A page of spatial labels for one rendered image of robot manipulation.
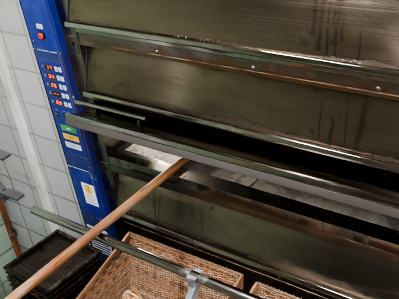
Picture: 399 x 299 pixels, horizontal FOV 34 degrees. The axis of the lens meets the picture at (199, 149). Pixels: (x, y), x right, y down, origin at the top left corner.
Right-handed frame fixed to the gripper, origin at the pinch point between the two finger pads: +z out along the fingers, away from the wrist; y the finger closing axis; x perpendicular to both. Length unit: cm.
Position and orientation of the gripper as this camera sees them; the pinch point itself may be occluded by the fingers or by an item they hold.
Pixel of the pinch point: (11, 177)
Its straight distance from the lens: 193.2
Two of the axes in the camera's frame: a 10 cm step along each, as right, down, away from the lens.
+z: 7.8, 2.1, -5.8
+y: 1.5, 8.5, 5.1
